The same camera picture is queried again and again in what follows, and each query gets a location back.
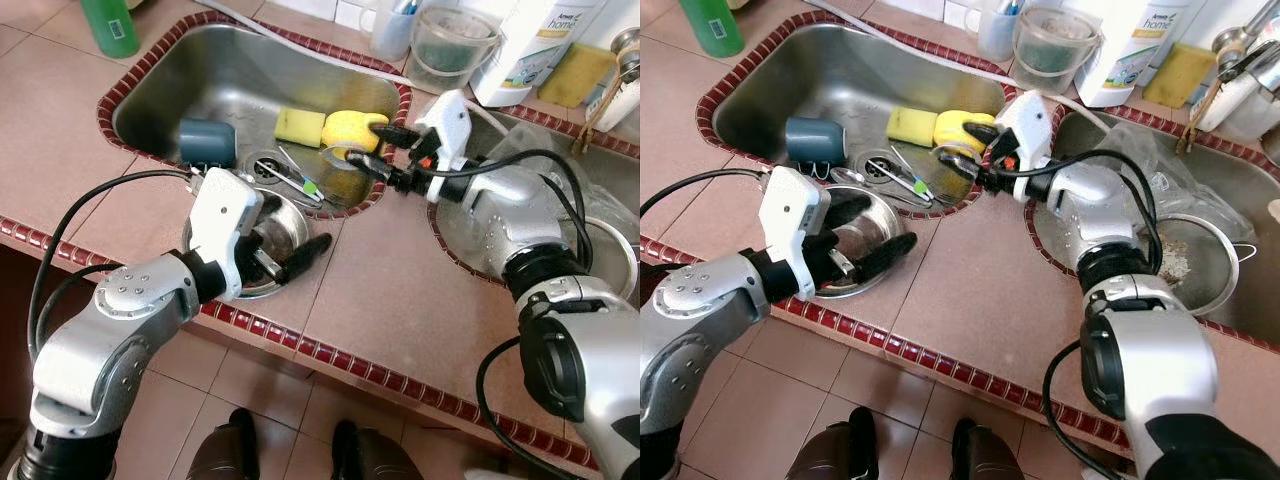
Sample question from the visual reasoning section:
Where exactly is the green dish soap bottle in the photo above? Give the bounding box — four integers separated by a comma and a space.
680, 0, 746, 58
80, 0, 141, 59

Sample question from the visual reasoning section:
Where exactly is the clear plastic pail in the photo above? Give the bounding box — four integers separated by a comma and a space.
405, 5, 501, 96
1012, 5, 1101, 96

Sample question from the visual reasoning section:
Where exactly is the white bottle yellow cap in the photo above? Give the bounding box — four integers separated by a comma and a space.
468, 0, 601, 109
1075, 0, 1201, 109

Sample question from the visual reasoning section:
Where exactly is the chrome kitchen faucet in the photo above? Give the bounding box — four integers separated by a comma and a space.
1175, 5, 1280, 156
575, 28, 641, 156

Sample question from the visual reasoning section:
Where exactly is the steel mesh strainer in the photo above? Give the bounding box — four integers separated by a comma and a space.
1150, 215, 1256, 316
570, 215, 641, 306

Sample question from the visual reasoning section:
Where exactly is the thin white tube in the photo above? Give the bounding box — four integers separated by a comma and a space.
195, 0, 511, 136
830, 0, 1101, 121

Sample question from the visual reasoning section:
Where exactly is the clear plastic bag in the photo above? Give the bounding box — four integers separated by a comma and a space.
480, 125, 641, 251
1095, 125, 1251, 251

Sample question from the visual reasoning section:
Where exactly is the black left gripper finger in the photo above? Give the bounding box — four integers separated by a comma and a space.
818, 194, 874, 238
275, 232, 333, 285
250, 192, 291, 241
860, 232, 919, 283

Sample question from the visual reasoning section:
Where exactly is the white stick green handle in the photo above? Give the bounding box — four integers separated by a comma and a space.
278, 145, 323, 201
890, 145, 936, 201

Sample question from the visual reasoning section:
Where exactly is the mustard yellow sponge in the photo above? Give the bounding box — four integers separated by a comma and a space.
1143, 42, 1219, 109
537, 42, 619, 109

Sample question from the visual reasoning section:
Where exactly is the steel sink basin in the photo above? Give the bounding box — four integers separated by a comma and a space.
97, 10, 413, 219
697, 10, 1061, 216
1030, 110, 1280, 351
425, 110, 641, 311

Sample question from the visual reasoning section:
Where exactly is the steel bowl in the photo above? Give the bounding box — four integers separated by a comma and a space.
182, 185, 309, 301
800, 185, 906, 299

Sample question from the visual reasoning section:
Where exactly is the teal plastic cup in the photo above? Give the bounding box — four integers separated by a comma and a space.
785, 116, 848, 166
178, 118, 238, 169

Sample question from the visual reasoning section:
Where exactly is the bright yellow sponge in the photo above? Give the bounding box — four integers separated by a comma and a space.
274, 106, 328, 147
886, 105, 941, 147

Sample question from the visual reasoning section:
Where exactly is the pale blue toothbrush cup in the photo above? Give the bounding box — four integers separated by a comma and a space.
978, 0, 1026, 63
370, 0, 421, 63

